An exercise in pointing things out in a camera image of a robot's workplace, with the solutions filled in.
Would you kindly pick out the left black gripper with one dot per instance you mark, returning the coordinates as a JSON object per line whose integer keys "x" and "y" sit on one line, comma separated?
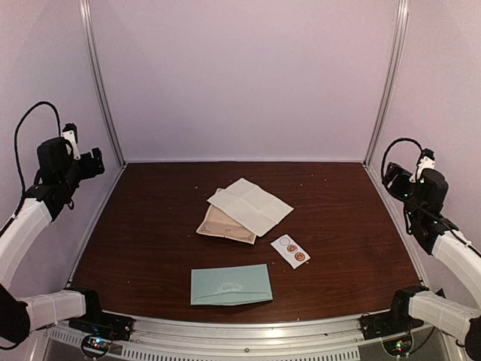
{"x": 89, "y": 171}

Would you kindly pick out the beige decorated letter paper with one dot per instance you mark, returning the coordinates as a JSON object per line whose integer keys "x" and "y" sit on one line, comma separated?
{"x": 218, "y": 224}

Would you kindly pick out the light blue envelope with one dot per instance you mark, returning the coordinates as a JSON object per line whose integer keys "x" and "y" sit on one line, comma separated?
{"x": 230, "y": 286}

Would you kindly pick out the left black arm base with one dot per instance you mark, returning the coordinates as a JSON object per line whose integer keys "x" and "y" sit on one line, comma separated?
{"x": 96, "y": 321}

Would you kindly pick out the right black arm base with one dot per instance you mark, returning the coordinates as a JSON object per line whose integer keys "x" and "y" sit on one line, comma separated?
{"x": 393, "y": 321}

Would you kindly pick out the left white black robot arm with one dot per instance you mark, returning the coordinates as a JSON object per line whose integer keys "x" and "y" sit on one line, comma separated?
{"x": 61, "y": 169}

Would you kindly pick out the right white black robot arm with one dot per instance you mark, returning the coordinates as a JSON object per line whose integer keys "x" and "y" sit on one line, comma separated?
{"x": 423, "y": 198}

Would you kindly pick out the white seal sticker sheet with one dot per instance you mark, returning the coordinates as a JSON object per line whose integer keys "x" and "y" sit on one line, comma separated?
{"x": 290, "y": 251}

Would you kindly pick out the white creased paper sheet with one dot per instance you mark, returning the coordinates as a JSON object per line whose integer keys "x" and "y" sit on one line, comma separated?
{"x": 251, "y": 206}

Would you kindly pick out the left round circuit board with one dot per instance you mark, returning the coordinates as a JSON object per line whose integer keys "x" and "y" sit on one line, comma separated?
{"x": 93, "y": 346}

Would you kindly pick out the round circuit board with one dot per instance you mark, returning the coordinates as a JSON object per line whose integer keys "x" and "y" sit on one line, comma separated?
{"x": 93, "y": 346}
{"x": 397, "y": 347}

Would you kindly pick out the right round circuit board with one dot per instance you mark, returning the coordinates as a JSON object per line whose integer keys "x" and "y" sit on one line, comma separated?
{"x": 397, "y": 347}

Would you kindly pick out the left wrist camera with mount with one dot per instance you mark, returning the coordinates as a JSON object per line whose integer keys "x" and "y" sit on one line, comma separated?
{"x": 69, "y": 133}

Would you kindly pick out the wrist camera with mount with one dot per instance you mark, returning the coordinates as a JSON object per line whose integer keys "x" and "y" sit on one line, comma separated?
{"x": 426, "y": 160}
{"x": 69, "y": 133}

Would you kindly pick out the left aluminium frame post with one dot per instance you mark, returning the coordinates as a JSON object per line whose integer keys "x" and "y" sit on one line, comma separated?
{"x": 98, "y": 81}

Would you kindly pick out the aluminium frame post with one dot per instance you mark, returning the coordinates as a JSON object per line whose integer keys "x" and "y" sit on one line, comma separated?
{"x": 397, "y": 48}
{"x": 98, "y": 81}

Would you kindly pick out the front aluminium rail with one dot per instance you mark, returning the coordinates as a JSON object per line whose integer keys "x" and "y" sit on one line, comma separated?
{"x": 338, "y": 338}

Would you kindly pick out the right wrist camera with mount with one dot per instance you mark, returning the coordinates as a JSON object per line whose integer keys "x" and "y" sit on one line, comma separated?
{"x": 426, "y": 160}

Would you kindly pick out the right aluminium frame post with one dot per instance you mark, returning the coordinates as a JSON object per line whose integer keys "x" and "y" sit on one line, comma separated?
{"x": 397, "y": 48}

